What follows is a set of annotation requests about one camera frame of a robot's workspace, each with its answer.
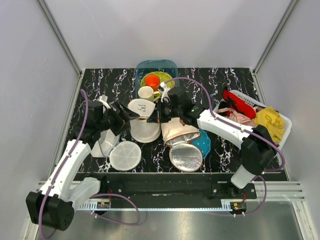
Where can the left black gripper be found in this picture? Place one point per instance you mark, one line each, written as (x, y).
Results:
(128, 115)

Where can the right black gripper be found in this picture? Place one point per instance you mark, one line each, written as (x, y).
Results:
(153, 118)

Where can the beige mesh bra laundry bag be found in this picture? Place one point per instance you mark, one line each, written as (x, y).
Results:
(140, 129)

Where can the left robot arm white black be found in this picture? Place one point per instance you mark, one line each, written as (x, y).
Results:
(54, 205)

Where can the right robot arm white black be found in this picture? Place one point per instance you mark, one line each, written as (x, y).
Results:
(256, 147)

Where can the white open mesh laundry bag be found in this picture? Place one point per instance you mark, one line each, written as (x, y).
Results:
(123, 156)

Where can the cream capybara insulated lunch bag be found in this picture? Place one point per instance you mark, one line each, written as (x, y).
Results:
(182, 154)

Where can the pink bra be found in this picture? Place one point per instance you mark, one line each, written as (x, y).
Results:
(235, 116)

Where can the orange cup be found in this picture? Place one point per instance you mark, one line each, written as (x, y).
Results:
(152, 81)

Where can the green dotted plate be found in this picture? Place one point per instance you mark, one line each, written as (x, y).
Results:
(162, 75)

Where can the teal transparent plastic bin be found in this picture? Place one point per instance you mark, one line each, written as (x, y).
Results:
(164, 69)

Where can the blue dotted plate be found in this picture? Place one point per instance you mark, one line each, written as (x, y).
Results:
(203, 143)

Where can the red garment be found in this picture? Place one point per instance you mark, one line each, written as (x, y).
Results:
(230, 100)

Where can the yellow garment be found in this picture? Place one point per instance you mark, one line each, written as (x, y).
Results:
(271, 119)

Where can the cream yellow-handled mug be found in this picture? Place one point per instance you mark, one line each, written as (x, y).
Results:
(147, 93)

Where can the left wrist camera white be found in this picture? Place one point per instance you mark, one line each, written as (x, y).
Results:
(103, 99)

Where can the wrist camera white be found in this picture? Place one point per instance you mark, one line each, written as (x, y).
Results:
(164, 90)
(103, 99)

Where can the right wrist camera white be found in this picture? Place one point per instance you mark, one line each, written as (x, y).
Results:
(164, 90)

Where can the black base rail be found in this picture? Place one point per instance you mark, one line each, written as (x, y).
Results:
(172, 190)

